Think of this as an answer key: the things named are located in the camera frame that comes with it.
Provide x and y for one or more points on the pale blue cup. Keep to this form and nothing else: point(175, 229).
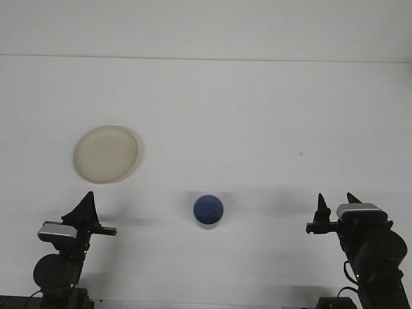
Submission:
point(208, 210)

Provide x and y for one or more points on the pale round plate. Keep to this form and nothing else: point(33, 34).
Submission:
point(106, 154)

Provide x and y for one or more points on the dark brown base board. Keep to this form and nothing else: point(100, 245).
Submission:
point(13, 302)

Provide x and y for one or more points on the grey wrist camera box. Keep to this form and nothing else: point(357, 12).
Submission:
point(58, 230)
point(360, 210)

